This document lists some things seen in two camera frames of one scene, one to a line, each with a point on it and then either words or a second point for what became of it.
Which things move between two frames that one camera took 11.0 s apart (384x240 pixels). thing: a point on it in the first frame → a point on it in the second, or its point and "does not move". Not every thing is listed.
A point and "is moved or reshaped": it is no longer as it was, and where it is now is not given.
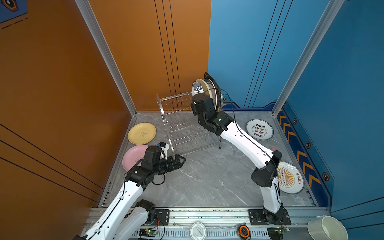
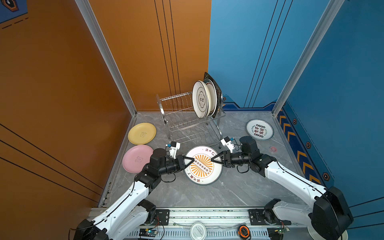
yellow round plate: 142,133 does not move
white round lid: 198,231 does not move
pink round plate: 133,155 does not move
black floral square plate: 218,91 does not move
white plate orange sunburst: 290,179 is moved or reshaped
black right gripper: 194,108 → 228,161
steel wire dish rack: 185,133 does not move
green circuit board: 147,232 does not move
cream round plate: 213,91 is moved or reshaped
